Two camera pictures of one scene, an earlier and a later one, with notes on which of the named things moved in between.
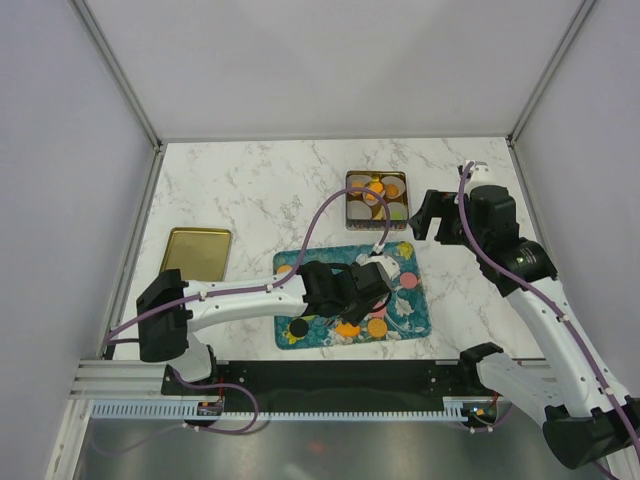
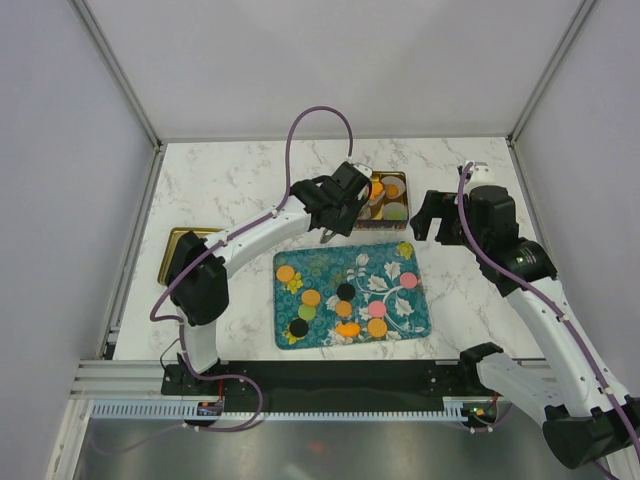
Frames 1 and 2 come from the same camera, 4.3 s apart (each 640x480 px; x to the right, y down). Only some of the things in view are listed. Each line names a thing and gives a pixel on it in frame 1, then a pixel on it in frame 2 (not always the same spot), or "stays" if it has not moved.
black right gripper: x=436 y=203 stays
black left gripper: x=355 y=317 -> x=345 y=228
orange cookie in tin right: x=392 y=190 stays
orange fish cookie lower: x=348 y=330 stays
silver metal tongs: x=330 y=323 -> x=327 y=235
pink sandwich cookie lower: x=378 y=311 stays
